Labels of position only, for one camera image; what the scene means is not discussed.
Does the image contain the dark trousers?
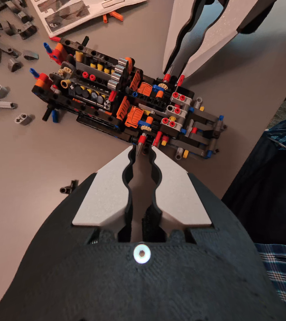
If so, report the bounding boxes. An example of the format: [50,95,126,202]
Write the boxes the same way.
[222,130,286,245]

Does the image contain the lego sticker sheet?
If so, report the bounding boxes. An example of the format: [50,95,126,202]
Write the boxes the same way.
[30,0,148,38]

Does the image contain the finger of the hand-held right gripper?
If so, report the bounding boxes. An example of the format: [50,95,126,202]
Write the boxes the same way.
[183,4,237,79]
[163,0,202,75]

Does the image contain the person in plaid shirt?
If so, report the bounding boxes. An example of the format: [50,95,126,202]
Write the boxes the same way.
[255,118,286,321]

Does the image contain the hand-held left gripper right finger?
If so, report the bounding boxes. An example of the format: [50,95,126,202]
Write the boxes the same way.
[151,146,212,242]

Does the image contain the black lego connector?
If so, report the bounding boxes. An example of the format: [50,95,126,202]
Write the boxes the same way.
[60,180,79,193]

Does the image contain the black orange lego car chassis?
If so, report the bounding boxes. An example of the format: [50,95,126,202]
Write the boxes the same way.
[31,35,227,161]

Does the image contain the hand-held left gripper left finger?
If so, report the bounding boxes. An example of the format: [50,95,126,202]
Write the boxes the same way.
[72,145,137,242]

